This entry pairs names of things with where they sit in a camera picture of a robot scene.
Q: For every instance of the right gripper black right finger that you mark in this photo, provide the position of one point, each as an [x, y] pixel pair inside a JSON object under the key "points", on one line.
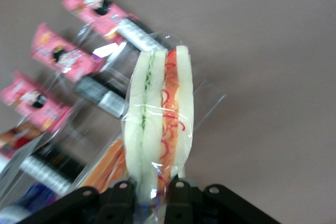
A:
{"points": [[183, 203]]}

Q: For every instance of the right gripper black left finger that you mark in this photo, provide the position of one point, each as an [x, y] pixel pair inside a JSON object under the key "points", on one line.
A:
{"points": [[119, 203]]}

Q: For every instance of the triangle sandwich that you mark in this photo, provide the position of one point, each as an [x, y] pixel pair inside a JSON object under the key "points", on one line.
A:
{"points": [[105, 166], [157, 108]]}

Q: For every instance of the red cookie box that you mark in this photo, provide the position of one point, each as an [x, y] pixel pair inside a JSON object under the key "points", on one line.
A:
{"points": [[15, 140]]}

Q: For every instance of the clear acrylic tiered stand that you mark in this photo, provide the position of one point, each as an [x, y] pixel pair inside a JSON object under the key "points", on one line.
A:
{"points": [[114, 70]]}

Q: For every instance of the pink snack packet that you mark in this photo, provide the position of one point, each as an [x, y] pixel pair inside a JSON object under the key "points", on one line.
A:
{"points": [[89, 3], [63, 53], [31, 100]]}

